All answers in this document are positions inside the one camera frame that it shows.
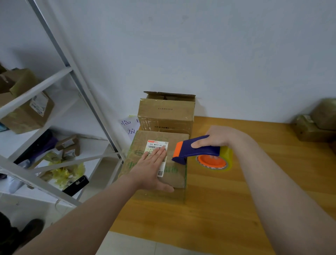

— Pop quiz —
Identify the person's left hand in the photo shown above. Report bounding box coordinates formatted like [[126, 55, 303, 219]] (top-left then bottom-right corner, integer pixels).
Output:
[[126, 146, 175, 194]]

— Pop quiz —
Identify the person's right hand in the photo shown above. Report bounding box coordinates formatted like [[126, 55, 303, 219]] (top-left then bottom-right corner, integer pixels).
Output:
[[191, 125, 248, 154]]

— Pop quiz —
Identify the large green-printed cardboard box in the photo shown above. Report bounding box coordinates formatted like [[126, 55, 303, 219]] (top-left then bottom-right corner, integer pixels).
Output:
[[118, 130, 191, 204]]

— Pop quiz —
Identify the blue orange tape dispenser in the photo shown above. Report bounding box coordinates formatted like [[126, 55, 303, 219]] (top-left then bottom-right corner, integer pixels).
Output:
[[171, 135, 235, 171]]

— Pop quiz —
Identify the stack of cardboard boxes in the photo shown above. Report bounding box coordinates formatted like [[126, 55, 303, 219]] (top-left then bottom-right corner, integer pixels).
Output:
[[138, 91, 197, 137]]

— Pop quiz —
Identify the box barcode label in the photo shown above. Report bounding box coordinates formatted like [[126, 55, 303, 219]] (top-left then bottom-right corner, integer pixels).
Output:
[[292, 115, 336, 143]]

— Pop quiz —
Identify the small open-flap cardboard box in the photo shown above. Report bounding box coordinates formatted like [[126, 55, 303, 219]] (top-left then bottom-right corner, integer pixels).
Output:
[[311, 98, 336, 131]]

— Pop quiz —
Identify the person's right forearm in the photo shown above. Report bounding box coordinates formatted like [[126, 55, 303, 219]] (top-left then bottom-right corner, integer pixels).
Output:
[[233, 139, 336, 255]]

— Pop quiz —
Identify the person's left forearm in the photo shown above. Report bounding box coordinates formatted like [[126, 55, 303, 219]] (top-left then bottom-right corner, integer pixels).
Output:
[[16, 176, 140, 255]]

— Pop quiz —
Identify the wooden table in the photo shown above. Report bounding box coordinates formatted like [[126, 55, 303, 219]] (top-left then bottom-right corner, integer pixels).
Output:
[[109, 116, 336, 255]]

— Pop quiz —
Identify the black mobile phone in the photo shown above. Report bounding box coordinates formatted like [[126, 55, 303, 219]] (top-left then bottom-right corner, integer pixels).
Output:
[[63, 175, 90, 198]]

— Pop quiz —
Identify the yellow plastic bag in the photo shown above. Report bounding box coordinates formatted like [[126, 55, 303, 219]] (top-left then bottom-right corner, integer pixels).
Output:
[[44, 160, 86, 191]]

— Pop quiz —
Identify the small open carton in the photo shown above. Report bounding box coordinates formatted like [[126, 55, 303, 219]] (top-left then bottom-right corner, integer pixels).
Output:
[[55, 135, 82, 159]]

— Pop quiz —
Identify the dark blue bag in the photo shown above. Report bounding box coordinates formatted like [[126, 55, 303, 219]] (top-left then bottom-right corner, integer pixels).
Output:
[[11, 129, 59, 167]]

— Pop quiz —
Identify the large worn shelf carton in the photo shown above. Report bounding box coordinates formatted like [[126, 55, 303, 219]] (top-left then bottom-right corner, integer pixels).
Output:
[[0, 68, 55, 135]]

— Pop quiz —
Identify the white plastic bag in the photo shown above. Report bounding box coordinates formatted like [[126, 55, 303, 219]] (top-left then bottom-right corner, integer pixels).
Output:
[[2, 168, 25, 194]]

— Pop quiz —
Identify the grey metal shelf rack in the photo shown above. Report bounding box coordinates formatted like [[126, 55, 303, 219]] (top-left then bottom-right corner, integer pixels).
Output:
[[0, 0, 125, 209]]

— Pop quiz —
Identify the white paper wall sign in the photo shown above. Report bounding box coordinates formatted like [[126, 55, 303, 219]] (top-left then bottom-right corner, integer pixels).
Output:
[[120, 117, 141, 140]]

